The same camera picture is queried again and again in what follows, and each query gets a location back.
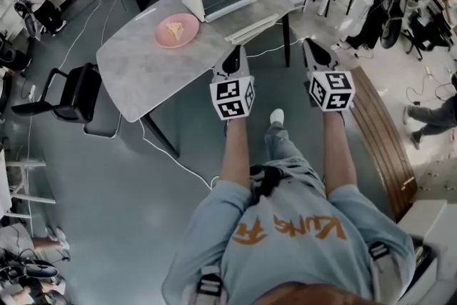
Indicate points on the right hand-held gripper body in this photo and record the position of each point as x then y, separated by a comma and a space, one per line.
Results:
332, 91

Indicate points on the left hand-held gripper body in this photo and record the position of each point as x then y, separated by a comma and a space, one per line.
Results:
232, 96

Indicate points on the person's right forearm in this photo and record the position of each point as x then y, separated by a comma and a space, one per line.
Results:
339, 153

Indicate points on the person's left forearm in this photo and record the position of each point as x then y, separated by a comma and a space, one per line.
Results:
235, 153

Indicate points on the black table leg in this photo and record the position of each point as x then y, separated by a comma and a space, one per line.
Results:
286, 43
162, 135

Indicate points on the person's white shoe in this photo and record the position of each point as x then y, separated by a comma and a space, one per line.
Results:
277, 116

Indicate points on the pink round plate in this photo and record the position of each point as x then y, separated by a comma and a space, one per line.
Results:
185, 37

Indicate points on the yellow food slice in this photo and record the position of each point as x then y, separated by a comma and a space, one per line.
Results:
174, 30

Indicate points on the brown slatted wooden board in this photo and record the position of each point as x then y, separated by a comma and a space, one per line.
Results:
385, 139

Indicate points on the person's blue jeans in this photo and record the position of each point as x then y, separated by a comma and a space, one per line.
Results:
289, 150

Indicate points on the black chair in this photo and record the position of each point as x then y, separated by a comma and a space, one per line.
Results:
76, 93

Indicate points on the white box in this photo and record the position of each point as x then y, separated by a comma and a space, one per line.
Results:
428, 221

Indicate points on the person's light blue shirt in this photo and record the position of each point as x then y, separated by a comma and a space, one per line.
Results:
292, 260

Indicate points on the white stool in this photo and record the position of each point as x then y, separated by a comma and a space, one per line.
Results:
25, 196

